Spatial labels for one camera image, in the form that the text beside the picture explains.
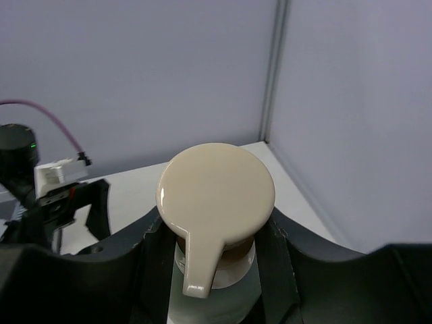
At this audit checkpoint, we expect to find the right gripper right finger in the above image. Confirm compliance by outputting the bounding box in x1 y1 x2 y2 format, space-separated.
251 209 431 323

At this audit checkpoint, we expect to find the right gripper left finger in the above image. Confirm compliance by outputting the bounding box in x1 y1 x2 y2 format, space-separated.
1 209 176 323

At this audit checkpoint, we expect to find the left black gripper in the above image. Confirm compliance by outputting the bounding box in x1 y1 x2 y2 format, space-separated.
1 175 111 253

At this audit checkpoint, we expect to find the green bottle beige cap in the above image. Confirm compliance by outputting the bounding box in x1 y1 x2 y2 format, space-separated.
156 143 275 323

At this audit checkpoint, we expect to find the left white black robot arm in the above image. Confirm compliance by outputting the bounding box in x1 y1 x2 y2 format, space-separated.
1 124 111 252

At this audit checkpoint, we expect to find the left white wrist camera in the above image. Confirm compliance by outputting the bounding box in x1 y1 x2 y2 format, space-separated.
34 159 88 199

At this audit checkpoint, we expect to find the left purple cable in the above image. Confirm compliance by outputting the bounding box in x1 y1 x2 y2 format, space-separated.
0 99 85 159

